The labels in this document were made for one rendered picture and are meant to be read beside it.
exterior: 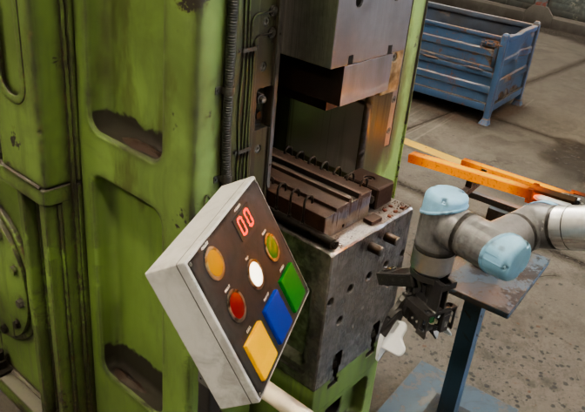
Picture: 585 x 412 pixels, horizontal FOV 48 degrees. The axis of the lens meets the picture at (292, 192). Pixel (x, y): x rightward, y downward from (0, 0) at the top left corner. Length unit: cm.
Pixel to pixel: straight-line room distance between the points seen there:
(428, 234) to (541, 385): 180
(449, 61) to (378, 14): 397
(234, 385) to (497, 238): 49
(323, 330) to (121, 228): 60
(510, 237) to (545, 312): 222
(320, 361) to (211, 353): 75
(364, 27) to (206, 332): 77
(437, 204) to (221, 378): 46
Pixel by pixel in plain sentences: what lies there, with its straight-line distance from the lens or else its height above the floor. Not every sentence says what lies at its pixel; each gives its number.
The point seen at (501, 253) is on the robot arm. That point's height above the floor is 125.
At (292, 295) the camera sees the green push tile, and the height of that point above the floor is 101.
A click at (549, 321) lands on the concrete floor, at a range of 325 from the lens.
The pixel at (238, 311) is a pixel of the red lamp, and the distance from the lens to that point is 113.
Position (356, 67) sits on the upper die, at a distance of 153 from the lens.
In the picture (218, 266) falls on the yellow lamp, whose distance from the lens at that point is 110.
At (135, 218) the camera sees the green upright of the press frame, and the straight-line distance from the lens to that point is 177.
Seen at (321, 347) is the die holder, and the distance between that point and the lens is 180.
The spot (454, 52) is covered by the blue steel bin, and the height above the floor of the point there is 49.
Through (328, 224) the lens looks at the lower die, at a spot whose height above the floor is 96.
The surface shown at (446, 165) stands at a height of 112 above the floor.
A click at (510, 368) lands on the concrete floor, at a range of 291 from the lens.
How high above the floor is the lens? 177
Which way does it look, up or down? 27 degrees down
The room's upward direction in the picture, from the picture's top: 6 degrees clockwise
